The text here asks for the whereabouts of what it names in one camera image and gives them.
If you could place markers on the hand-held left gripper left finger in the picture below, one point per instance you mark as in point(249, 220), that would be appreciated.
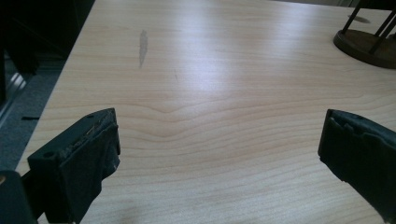
point(77, 161)

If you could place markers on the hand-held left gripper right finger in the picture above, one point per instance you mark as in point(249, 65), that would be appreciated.
point(361, 152)

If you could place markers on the dark brown cup holder rack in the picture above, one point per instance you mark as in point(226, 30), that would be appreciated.
point(358, 45)

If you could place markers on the black tape strip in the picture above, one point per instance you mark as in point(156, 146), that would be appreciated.
point(30, 118)

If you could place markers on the black cabinet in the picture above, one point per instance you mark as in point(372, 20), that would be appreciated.
point(46, 25)

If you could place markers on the metal floor rail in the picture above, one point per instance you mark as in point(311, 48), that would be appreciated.
point(14, 84)

